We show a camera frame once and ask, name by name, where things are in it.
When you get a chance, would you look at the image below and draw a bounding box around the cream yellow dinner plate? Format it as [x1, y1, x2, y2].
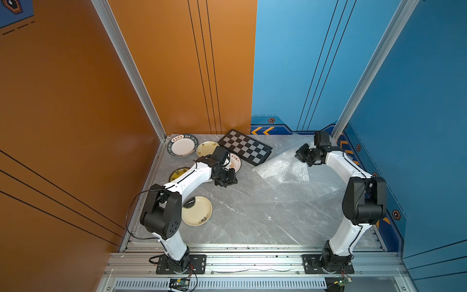
[196, 141, 219, 158]

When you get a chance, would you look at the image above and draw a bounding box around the left circuit board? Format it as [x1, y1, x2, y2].
[168, 277, 190, 292]

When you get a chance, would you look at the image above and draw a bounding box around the right circuit board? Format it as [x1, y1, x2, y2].
[325, 276, 353, 292]

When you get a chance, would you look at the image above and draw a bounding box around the yellow black patterned plate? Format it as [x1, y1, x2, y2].
[169, 167, 190, 182]

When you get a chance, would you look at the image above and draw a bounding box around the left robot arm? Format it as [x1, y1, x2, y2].
[140, 147, 238, 273]

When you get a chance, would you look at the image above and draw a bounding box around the black white checkerboard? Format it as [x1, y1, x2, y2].
[218, 129, 272, 166]

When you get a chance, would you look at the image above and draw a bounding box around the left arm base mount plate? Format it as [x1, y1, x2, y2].
[156, 254, 207, 275]

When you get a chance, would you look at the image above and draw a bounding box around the circuit board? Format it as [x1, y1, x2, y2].
[325, 276, 353, 292]
[168, 277, 190, 292]

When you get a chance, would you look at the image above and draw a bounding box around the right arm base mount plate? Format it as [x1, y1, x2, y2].
[302, 254, 355, 274]

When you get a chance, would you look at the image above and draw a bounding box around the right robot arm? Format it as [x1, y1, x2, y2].
[295, 131, 387, 273]

